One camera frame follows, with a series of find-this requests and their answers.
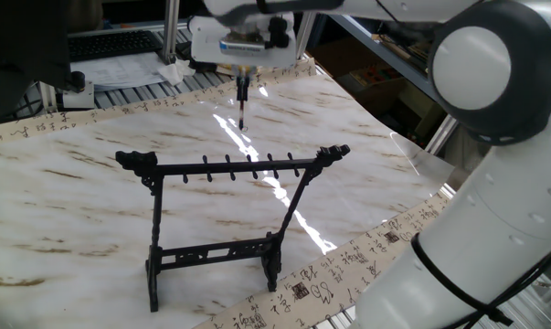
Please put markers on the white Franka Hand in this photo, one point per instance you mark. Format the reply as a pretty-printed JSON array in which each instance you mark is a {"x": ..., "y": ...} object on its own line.
[{"x": 206, "y": 45}]

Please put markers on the brown calligraphy brush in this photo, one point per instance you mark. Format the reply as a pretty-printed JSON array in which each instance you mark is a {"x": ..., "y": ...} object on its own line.
[{"x": 242, "y": 114}]

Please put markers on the white Franka Panda arm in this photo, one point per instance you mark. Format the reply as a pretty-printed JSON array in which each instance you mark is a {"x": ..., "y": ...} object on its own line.
[{"x": 508, "y": 219}]

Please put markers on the black wooden pen rack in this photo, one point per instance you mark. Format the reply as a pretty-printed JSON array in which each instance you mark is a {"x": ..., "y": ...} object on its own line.
[{"x": 188, "y": 169}]

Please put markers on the white tissue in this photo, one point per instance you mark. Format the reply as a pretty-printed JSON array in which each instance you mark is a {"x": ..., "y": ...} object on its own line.
[{"x": 174, "y": 73}]

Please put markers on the brown cardboard box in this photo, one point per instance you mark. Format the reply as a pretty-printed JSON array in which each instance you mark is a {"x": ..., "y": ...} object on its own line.
[{"x": 339, "y": 59}]

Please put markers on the printed paper stack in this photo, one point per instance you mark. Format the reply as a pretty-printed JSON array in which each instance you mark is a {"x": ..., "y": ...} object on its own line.
[{"x": 119, "y": 71}]

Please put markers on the colourful printed box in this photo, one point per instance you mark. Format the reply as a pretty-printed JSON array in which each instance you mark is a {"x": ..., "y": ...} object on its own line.
[{"x": 375, "y": 75}]

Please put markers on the black computer keyboard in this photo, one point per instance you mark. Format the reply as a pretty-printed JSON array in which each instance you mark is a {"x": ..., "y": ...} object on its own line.
[{"x": 113, "y": 45}]

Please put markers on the grey blue shelf beam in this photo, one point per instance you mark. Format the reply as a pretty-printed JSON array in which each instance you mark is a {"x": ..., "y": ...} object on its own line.
[{"x": 384, "y": 55}]

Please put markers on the glossy marble pattern sheet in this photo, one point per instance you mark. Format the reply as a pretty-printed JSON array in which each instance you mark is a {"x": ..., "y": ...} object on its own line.
[{"x": 74, "y": 205}]

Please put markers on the beige calligraphy paper scroll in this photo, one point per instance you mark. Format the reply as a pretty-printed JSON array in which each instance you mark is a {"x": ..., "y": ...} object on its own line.
[{"x": 302, "y": 292}]

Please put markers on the black computer monitor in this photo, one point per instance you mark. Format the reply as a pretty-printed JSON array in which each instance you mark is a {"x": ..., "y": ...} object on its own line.
[{"x": 19, "y": 45}]

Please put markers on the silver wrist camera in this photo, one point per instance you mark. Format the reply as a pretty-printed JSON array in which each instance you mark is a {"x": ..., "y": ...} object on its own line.
[{"x": 242, "y": 45}]

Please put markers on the aluminium frame post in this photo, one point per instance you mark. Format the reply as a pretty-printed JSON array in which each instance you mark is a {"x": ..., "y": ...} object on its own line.
[
  {"x": 304, "y": 36},
  {"x": 171, "y": 27}
]

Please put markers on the white bracket black knob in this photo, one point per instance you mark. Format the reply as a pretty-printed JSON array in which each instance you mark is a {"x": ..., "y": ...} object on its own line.
[{"x": 78, "y": 98}]

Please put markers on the white slanted post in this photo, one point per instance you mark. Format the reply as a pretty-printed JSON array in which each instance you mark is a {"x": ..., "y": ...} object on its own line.
[{"x": 441, "y": 134}]

